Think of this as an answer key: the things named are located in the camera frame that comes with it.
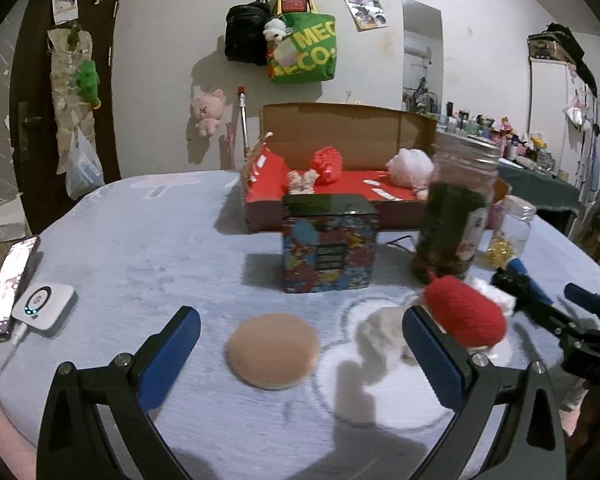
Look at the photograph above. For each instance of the beige hanging organiser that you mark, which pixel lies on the beige hanging organiser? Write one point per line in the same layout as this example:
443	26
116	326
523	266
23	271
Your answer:
65	90

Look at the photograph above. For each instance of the red plush sponge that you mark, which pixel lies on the red plush sponge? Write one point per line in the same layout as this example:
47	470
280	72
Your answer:
465	310

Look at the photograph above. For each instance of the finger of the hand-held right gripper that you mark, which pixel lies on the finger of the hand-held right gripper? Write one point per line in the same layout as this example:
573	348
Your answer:
530	287
580	295

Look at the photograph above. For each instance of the white photo card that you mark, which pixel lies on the white photo card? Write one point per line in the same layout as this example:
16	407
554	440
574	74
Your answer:
64	0

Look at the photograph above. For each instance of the white cabinet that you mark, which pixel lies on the white cabinet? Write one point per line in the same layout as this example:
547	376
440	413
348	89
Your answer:
550	105

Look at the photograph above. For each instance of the small clear jar gold pieces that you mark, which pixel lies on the small clear jar gold pieces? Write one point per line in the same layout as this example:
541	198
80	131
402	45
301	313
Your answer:
515	225

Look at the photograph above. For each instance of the large glass jar metal lid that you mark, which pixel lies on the large glass jar metal lid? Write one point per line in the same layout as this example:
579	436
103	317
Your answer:
455	210

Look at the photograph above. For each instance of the dark cloth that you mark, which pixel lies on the dark cloth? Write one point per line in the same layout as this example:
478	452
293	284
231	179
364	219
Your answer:
580	52

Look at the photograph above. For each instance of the white mesh bath pouf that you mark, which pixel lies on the white mesh bath pouf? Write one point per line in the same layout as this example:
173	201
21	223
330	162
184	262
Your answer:
410	167

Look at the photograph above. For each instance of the wall mirror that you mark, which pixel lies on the wall mirror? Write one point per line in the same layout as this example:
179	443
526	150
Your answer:
422	55

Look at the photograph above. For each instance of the black backpack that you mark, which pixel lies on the black backpack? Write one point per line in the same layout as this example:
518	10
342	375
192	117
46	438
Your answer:
247	32

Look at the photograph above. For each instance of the clear plastic bag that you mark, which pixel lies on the clear plastic bag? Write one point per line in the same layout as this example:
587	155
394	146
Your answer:
82	165

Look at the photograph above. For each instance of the smartphone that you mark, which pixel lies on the smartphone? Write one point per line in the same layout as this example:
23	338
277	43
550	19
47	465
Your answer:
10	287

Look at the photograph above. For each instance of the row of cosmetic bottles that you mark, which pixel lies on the row of cosmetic bottles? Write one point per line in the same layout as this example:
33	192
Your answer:
510	135

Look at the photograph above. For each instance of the pink plush toy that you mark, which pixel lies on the pink plush toy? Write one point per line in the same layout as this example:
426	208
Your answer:
207	112

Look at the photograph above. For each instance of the patterned storage case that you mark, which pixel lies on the patterned storage case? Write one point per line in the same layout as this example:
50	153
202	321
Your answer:
547	45

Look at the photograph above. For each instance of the beige round powder puff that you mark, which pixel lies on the beige round powder puff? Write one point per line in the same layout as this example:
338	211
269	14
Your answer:
271	350

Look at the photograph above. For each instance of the pink bed sheet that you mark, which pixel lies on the pink bed sheet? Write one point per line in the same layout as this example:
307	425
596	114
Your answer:
0	435

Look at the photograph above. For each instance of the dark brown door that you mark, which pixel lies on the dark brown door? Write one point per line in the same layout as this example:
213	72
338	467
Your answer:
105	110

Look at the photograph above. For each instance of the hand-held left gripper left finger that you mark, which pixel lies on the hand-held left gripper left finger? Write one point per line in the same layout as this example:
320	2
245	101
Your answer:
170	350

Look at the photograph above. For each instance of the green plush toy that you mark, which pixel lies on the green plush toy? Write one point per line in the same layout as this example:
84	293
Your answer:
87	82

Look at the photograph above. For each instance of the table with green cloth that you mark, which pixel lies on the table with green cloth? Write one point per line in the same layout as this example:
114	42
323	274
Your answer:
535	185

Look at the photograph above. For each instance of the red mesh bath pouf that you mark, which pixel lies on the red mesh bath pouf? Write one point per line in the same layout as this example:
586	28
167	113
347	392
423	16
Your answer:
327	165

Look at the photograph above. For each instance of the white hanging pouch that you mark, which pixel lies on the white hanging pouch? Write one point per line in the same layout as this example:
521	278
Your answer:
577	115

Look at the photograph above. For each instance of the green tote bag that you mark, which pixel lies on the green tote bag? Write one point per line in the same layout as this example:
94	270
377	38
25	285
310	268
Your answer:
305	47

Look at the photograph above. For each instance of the white fluffy sock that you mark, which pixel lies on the white fluffy sock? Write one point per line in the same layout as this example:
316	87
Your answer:
492	294

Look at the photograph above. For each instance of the photo collage wall poster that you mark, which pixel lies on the photo collage wall poster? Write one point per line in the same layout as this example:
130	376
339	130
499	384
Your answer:
365	7

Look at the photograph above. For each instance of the cardboard box red lining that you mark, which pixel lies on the cardboard box red lining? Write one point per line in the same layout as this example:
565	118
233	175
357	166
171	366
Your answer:
330	130

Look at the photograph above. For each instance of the white square charger device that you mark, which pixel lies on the white square charger device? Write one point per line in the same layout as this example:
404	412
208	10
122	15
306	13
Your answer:
42	305

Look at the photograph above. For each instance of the colourful printed tin box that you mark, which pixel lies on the colourful printed tin box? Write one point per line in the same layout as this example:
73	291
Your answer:
330	245

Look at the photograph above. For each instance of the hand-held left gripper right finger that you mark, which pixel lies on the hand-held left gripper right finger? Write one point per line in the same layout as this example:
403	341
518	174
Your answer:
432	355

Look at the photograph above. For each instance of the white plastic wrap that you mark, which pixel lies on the white plastic wrap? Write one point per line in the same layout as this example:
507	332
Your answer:
0	215

